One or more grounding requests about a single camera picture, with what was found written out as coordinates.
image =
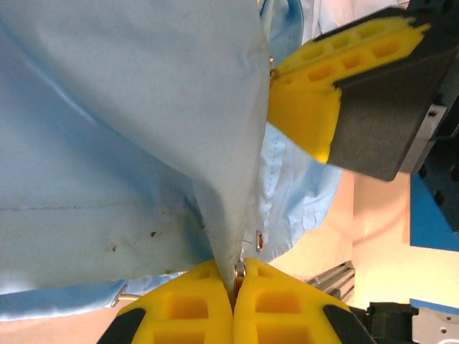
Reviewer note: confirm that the light blue zip jacket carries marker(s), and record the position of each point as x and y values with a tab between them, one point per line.
125	143

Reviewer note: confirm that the wide aluminium base rail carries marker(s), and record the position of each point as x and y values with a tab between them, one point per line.
333	283

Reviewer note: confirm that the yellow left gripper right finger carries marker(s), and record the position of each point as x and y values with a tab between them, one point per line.
279	308

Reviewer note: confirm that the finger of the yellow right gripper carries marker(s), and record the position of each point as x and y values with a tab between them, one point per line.
358	34
376	125

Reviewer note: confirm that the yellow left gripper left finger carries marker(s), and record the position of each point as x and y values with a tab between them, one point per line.
193	308

